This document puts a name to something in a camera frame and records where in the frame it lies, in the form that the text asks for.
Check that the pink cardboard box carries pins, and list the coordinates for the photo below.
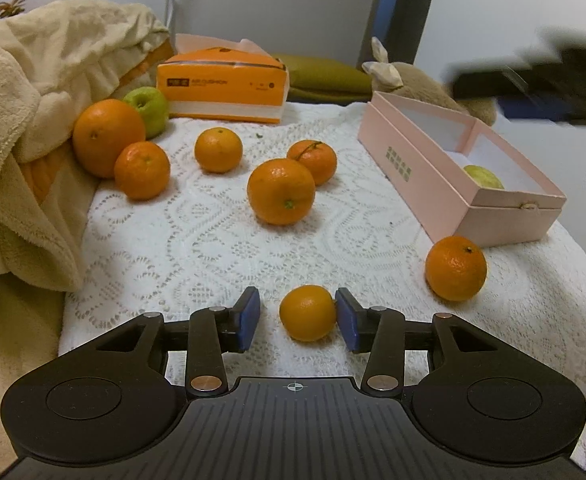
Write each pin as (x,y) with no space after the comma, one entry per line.
(423,160)

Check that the white lace cloth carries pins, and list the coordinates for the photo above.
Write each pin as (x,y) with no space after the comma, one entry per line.
(198,255)

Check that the orange tissue box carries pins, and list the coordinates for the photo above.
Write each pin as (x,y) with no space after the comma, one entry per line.
(221,91)

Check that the brown plush toy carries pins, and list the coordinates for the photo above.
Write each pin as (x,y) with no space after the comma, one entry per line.
(423,82)

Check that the olive yellow cushion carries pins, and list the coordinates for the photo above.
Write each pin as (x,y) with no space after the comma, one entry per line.
(323,77)

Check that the mandarin with stem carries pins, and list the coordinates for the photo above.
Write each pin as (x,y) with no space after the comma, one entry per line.
(315,162)

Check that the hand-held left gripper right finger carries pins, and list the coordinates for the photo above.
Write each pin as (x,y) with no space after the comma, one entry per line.
(347,317)

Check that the yellow-green pear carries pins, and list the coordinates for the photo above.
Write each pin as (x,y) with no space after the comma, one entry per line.
(484,178)

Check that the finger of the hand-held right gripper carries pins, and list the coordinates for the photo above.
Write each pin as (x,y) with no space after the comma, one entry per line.
(483,81)

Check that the cream plush blanket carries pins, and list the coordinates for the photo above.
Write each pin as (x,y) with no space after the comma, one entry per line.
(38,110)

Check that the small mandarin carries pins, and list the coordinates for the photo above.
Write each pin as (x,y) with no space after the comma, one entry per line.
(307,312)

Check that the medium orange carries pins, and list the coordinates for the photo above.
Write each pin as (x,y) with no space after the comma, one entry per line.
(281,191)

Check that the large orange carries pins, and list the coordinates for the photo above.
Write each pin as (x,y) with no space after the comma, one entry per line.
(107,137)

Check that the dark door frame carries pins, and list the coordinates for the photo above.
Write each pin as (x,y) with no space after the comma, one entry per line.
(398,5)

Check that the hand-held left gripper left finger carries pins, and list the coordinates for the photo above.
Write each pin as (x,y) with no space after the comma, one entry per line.
(248,317)

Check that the green apple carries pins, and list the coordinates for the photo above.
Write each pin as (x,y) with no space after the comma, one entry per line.
(150,110)

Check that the reddish potted plant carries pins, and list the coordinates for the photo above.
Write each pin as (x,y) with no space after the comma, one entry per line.
(13,7)

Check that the beige bed sheet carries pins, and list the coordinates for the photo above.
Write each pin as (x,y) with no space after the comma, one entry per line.
(13,360)

